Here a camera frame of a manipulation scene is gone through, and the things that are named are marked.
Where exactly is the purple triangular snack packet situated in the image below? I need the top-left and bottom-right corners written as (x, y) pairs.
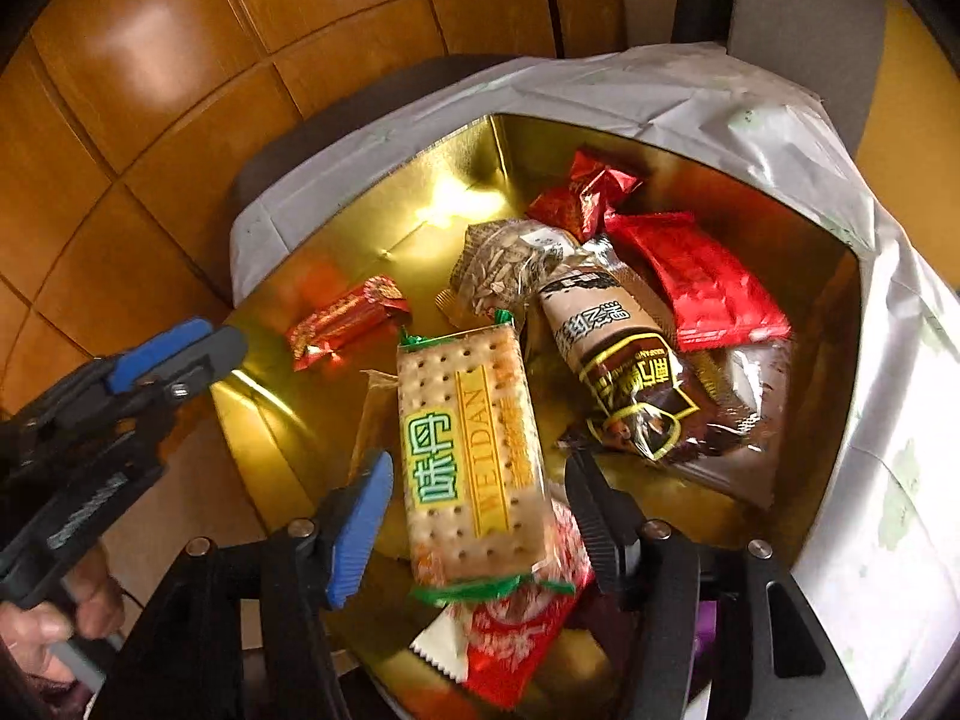
top-left (694, 600), bottom-right (721, 691)

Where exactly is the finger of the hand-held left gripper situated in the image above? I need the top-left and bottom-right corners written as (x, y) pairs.
top-left (90, 317), bottom-right (215, 398)
top-left (135, 326), bottom-right (250, 421)

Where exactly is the long red snack packet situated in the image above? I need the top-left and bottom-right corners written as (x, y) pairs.
top-left (604, 211), bottom-right (792, 352)

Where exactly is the person's maroon clothing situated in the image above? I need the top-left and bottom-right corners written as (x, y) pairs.
top-left (22, 675), bottom-right (98, 720)

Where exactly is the green cracker packet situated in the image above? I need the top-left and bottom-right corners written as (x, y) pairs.
top-left (396, 309), bottom-right (578, 607)

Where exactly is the gold tin box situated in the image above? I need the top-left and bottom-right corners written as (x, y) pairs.
top-left (210, 112), bottom-right (863, 720)

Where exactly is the sunflower seed packet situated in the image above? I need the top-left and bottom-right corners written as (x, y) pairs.
top-left (436, 217), bottom-right (586, 323)

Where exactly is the small shiny red packet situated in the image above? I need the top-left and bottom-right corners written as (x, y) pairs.
top-left (525, 148), bottom-right (646, 241)

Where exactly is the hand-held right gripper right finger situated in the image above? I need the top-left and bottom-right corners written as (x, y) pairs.
top-left (564, 448), bottom-right (860, 720)

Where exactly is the red gold print bar packet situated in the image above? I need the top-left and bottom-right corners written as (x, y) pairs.
top-left (285, 275), bottom-right (412, 372)

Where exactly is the red white patterned packet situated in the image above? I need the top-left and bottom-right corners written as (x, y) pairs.
top-left (409, 499), bottom-right (597, 710)

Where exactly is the brown gold snack packet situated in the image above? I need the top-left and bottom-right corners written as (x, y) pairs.
top-left (536, 236), bottom-right (758, 462)

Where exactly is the grey yellow blue chair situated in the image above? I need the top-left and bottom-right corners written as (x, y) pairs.
top-left (724, 0), bottom-right (960, 256)

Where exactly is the white printed tablecloth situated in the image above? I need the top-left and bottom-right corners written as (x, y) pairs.
top-left (229, 41), bottom-right (960, 720)

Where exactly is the person's left hand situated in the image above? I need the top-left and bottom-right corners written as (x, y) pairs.
top-left (0, 544), bottom-right (127, 683)

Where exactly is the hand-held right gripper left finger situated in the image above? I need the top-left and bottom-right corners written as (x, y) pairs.
top-left (90, 450), bottom-right (396, 720)

